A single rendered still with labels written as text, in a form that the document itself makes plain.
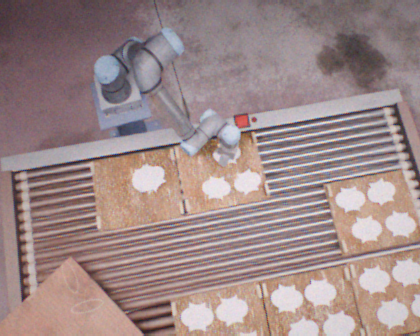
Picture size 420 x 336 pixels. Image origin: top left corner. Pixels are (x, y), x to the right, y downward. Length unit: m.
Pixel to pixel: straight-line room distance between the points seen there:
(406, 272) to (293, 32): 2.11
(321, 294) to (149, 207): 0.89
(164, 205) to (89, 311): 0.57
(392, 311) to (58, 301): 1.48
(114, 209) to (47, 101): 1.52
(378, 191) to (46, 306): 1.61
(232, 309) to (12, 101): 2.29
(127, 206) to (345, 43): 2.29
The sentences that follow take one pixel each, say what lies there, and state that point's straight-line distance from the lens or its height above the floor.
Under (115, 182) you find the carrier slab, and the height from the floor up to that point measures 0.94.
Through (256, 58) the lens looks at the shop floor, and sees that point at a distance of 3.45.
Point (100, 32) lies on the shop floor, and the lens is 3.60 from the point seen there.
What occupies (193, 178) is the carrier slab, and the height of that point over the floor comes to 0.94.
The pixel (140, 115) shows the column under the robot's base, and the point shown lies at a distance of 2.29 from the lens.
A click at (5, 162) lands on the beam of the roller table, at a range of 2.34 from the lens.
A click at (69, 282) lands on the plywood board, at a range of 2.01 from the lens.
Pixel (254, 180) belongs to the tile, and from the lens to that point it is 2.10.
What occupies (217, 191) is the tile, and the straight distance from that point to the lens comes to 2.07.
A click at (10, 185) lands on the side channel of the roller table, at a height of 0.95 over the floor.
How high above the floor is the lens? 2.97
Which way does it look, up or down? 75 degrees down
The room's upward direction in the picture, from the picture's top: 7 degrees clockwise
